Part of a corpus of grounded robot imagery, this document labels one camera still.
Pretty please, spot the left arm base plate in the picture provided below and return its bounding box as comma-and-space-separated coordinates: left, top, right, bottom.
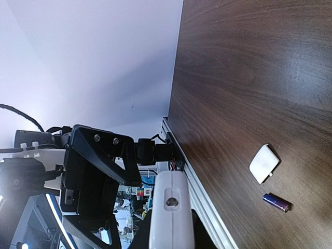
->
134, 132, 186, 171

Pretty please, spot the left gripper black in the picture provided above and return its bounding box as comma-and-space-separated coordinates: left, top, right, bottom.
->
60, 124, 142, 248

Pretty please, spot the white battery cover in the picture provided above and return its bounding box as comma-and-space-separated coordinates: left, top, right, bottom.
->
249, 144, 280, 184

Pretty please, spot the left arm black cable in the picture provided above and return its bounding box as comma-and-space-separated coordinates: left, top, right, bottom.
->
0, 103, 46, 133

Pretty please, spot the purple AAA battery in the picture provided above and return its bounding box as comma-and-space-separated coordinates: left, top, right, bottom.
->
262, 193, 291, 213

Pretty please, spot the white remote control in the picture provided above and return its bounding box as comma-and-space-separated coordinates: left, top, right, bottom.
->
149, 171, 195, 248

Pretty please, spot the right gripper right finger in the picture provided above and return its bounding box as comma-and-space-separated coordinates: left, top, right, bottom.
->
191, 209, 217, 249

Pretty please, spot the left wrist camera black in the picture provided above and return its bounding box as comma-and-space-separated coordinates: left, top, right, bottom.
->
1, 127, 71, 192

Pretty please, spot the aluminium front rail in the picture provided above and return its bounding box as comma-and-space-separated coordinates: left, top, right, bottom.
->
160, 116, 239, 249

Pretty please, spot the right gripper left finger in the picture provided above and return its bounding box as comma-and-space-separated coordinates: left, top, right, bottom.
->
131, 212, 152, 249

